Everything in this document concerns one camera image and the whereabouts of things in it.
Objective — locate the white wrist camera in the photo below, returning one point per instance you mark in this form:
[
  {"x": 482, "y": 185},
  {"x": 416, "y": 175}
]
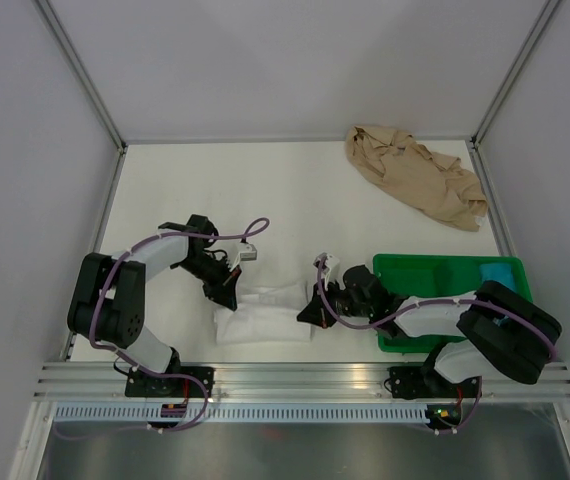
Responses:
[
  {"x": 327, "y": 266},
  {"x": 241, "y": 252}
]

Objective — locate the aluminium frame post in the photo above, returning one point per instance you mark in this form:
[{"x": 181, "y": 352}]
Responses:
[
  {"x": 64, "y": 43},
  {"x": 536, "y": 33}
]

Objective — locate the aluminium front rail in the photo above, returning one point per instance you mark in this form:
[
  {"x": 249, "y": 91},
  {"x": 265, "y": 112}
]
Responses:
[{"x": 287, "y": 383}]

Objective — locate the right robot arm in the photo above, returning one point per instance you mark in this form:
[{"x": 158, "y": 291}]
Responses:
[{"x": 489, "y": 330}]

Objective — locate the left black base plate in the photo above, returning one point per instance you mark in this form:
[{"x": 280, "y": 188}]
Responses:
[{"x": 140, "y": 385}]

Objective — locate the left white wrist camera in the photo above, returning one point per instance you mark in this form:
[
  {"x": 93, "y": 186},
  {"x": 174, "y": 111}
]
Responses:
[{"x": 241, "y": 252}]

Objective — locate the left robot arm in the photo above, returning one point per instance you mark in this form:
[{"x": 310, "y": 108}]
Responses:
[{"x": 108, "y": 303}]

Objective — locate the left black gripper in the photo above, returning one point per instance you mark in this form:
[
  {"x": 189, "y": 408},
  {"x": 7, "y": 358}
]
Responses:
[{"x": 223, "y": 290}]

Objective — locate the teal rolled t shirt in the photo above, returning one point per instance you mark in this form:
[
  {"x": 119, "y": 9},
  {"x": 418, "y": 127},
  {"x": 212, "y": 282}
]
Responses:
[{"x": 496, "y": 278}]

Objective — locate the white t shirt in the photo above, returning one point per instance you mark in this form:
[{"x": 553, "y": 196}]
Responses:
[{"x": 264, "y": 314}]

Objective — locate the right aluminium frame post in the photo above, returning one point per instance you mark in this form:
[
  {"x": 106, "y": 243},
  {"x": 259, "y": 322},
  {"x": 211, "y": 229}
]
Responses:
[{"x": 536, "y": 33}]

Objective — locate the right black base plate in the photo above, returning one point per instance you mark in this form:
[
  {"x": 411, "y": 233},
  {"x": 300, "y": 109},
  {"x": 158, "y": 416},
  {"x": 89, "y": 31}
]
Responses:
[{"x": 414, "y": 382}]

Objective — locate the beige t shirt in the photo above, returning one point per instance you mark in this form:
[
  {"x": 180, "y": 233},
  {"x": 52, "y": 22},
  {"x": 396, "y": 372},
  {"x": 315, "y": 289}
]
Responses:
[{"x": 433, "y": 183}]

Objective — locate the left aluminium frame post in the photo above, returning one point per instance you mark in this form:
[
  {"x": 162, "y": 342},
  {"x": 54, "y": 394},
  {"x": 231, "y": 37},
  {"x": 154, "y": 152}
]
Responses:
[{"x": 64, "y": 43}]

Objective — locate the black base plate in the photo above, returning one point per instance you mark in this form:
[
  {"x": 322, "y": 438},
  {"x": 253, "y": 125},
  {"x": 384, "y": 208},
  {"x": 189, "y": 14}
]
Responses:
[
  {"x": 414, "y": 382},
  {"x": 140, "y": 385}
]

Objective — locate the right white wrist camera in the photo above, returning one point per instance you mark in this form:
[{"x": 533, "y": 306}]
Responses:
[{"x": 327, "y": 266}]

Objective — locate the green plastic tray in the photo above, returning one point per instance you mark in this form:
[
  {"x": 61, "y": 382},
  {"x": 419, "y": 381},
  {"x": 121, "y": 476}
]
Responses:
[{"x": 434, "y": 276}]

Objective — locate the white slotted cable duct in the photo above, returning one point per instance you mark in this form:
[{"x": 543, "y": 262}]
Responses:
[{"x": 242, "y": 413}]

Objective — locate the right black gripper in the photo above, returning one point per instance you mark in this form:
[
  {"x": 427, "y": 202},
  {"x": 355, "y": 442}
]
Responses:
[{"x": 317, "y": 312}]

